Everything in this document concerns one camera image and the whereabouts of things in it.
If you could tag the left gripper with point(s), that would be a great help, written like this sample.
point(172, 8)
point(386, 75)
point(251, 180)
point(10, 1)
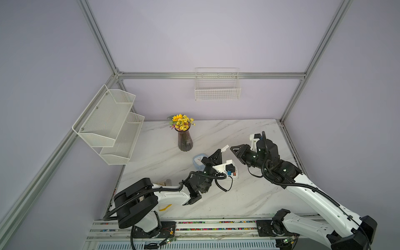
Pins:
point(216, 160)

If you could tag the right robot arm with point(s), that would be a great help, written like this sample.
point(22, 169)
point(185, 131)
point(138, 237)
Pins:
point(343, 229)

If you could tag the upper white mesh shelf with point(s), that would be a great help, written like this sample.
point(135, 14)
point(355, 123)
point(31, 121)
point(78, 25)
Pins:
point(100, 124)

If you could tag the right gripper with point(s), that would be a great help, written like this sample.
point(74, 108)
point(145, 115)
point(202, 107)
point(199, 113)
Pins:
point(242, 152)

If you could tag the yellow flower bouquet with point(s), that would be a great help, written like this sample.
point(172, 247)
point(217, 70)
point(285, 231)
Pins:
point(181, 122)

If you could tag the white yellow cloth glove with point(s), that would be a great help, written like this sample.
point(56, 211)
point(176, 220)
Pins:
point(163, 199)

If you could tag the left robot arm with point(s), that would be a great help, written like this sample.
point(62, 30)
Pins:
point(138, 205)

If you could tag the dark glass vase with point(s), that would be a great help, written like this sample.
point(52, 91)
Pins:
point(185, 142)

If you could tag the blue alarm clock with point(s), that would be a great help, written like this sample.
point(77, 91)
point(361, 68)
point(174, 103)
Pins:
point(197, 162)

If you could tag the white mesh shelf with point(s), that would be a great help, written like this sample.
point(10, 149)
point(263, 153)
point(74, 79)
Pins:
point(121, 152)
point(100, 124)

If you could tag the white battery cover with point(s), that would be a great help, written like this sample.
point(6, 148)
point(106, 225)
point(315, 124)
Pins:
point(224, 148)

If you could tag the lower white mesh shelf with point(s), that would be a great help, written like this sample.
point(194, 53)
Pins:
point(121, 152)

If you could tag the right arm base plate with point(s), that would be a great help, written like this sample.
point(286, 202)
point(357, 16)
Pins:
point(265, 228)

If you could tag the white wire wall basket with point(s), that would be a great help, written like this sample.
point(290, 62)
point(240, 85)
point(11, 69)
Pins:
point(217, 84)

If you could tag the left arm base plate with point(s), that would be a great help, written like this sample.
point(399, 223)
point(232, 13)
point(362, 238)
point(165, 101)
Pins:
point(161, 231)

